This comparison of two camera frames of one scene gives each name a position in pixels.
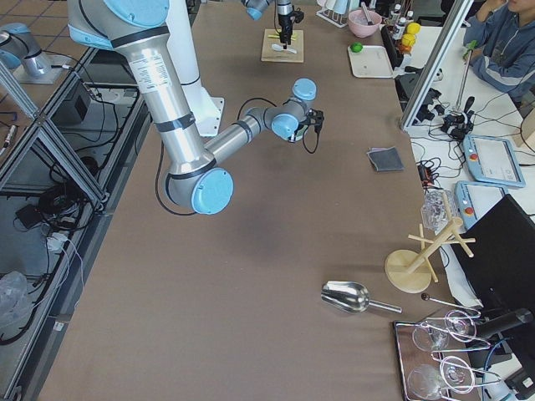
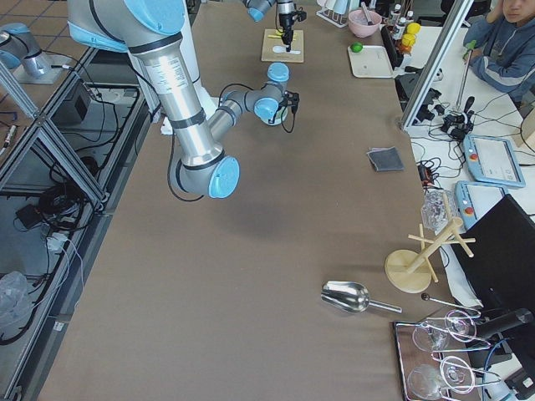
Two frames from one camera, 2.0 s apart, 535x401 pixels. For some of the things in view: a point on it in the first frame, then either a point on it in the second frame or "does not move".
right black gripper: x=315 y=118 → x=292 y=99
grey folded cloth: x=386 y=159 does not move
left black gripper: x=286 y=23 does not move
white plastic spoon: x=280 y=48 does not move
